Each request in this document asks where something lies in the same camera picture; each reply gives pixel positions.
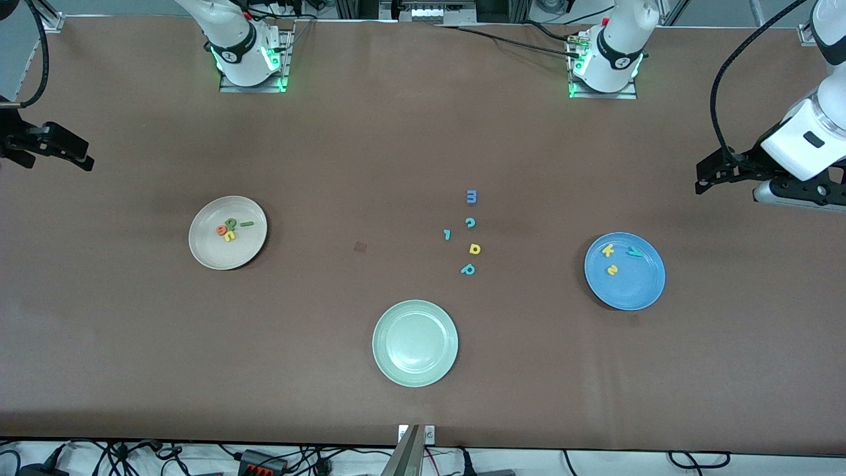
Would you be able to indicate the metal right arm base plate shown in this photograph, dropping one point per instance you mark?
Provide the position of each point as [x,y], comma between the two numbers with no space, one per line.
[288,53]

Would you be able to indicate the pale green round plate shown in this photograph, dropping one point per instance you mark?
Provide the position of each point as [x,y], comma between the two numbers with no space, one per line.
[415,344]

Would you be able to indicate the teal foam letter d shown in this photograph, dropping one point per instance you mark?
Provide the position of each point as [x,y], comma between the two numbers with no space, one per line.
[468,270]

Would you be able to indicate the aluminium frame profile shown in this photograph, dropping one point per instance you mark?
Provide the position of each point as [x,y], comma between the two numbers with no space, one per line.
[53,21]
[807,33]

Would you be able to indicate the black power strip red switches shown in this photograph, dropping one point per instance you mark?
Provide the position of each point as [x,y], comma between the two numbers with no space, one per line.
[254,457]

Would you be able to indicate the aluminium camera post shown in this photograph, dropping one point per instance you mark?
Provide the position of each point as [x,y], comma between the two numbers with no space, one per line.
[404,459]

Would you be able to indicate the brown round plate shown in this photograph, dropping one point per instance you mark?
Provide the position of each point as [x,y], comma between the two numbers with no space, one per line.
[228,254]

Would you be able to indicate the blue round plate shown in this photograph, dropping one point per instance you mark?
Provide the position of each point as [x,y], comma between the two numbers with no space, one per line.
[628,291]

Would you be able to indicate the black power plug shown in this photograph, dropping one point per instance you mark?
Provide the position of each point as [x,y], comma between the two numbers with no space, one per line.
[466,466]

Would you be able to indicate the white mounting bracket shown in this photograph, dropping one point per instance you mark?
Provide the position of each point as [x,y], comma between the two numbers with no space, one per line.
[430,434]

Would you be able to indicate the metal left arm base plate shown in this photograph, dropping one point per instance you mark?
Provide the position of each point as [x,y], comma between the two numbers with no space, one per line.
[628,94]

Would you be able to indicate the black power adapter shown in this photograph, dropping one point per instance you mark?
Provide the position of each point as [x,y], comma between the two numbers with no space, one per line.
[39,471]

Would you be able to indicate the grey control box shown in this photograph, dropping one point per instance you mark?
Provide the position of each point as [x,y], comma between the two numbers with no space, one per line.
[429,10]

